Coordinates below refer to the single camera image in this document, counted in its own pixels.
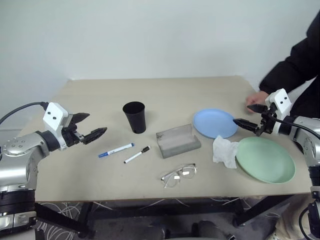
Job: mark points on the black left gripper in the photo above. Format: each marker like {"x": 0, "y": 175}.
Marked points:
{"x": 71, "y": 136}

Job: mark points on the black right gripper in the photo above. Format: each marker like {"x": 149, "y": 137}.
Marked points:
{"x": 267, "y": 122}

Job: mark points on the white tissue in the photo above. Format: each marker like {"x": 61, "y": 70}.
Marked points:
{"x": 223, "y": 150}

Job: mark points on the light green plate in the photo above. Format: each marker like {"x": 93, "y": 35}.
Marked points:
{"x": 265, "y": 160}

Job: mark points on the clear frame eyeglasses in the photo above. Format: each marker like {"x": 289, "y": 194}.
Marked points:
{"x": 185, "y": 172}

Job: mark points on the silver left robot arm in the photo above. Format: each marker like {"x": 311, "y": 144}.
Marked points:
{"x": 17, "y": 147}

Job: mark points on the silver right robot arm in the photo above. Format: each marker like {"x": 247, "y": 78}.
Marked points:
{"x": 303, "y": 122}

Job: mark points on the person bare hand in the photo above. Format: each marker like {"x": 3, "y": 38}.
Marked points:
{"x": 257, "y": 97}

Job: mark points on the blue capped white marker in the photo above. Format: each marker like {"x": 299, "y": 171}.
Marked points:
{"x": 115, "y": 150}

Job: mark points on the light blue plate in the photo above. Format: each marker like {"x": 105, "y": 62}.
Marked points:
{"x": 212, "y": 122}

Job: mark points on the black plastic cup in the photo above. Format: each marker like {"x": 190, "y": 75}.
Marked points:
{"x": 136, "y": 120}

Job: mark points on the black capped white marker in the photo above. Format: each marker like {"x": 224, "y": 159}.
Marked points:
{"x": 136, "y": 155}

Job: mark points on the person beige trouser leg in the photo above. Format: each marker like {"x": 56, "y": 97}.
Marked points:
{"x": 290, "y": 217}

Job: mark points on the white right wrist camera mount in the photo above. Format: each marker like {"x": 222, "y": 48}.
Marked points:
{"x": 282, "y": 98}

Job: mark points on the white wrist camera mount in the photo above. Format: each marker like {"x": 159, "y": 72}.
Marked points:
{"x": 282, "y": 98}
{"x": 53, "y": 113}

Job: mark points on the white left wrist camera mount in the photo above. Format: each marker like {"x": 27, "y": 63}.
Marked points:
{"x": 53, "y": 113}

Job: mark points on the black metal table frame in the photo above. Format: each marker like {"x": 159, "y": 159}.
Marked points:
{"x": 62, "y": 217}

